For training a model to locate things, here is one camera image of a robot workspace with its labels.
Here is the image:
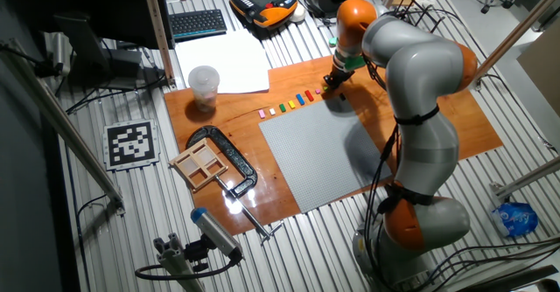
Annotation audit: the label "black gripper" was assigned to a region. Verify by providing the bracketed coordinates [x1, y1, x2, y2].
[323, 64, 355, 90]

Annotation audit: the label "gray Lego baseplate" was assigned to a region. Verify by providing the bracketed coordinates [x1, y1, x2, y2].
[258, 98, 394, 215]

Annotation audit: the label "white computer mouse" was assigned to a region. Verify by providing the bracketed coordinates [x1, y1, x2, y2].
[288, 5, 307, 24]

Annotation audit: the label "white paper sheets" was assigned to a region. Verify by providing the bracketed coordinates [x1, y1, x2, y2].
[174, 28, 272, 95]

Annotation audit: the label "black metal C-clamp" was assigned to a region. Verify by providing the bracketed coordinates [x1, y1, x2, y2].
[185, 124, 285, 243]

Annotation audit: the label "clear plastic cup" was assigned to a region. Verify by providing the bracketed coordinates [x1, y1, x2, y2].
[187, 65, 221, 114]

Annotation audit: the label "glossy wooden board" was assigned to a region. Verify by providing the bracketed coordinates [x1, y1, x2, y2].
[164, 54, 504, 237]

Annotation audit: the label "black keyboard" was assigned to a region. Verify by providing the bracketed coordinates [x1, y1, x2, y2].
[168, 9, 228, 42]

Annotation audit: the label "wooden compartment tray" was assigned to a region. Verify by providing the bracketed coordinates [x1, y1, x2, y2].
[169, 137, 229, 192]

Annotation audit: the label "brown cardboard panel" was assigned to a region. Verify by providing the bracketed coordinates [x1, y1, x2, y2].
[517, 29, 560, 118]

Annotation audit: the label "short aluminium profile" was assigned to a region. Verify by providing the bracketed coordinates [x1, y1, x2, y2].
[489, 155, 560, 201]

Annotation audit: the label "black white marker board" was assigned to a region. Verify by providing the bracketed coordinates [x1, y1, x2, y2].
[102, 119, 161, 172]

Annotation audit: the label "blue plastic bag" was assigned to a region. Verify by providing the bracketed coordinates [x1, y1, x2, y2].
[491, 202, 539, 239]

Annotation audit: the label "black monitor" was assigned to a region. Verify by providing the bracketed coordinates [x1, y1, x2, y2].
[25, 0, 175, 91]

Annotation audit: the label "silver metal cylinder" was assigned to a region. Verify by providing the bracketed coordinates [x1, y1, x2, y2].
[51, 31, 74, 77]

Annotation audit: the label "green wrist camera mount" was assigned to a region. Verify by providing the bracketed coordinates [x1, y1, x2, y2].
[328, 37, 368, 73]

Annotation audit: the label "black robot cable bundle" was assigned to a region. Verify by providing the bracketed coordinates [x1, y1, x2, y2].
[362, 0, 443, 292]

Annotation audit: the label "wooden frame post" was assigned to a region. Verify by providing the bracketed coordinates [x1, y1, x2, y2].
[473, 0, 560, 90]
[140, 0, 177, 88]

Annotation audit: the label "gray camera blue cap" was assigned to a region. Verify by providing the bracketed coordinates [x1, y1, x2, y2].
[190, 206, 244, 262]

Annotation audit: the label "black monitor cables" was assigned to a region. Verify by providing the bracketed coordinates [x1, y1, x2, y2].
[65, 71, 168, 115]

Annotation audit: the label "aluminium camera mount post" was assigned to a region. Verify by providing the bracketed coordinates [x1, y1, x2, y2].
[152, 233, 207, 292]

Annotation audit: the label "black camera cable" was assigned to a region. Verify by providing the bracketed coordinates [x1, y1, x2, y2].
[134, 256, 240, 282]

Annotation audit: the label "black floor cables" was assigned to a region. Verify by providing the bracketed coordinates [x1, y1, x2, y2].
[415, 234, 560, 292]

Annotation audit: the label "aluminium frame bar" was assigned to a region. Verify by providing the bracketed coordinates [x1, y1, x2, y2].
[0, 38, 127, 217]

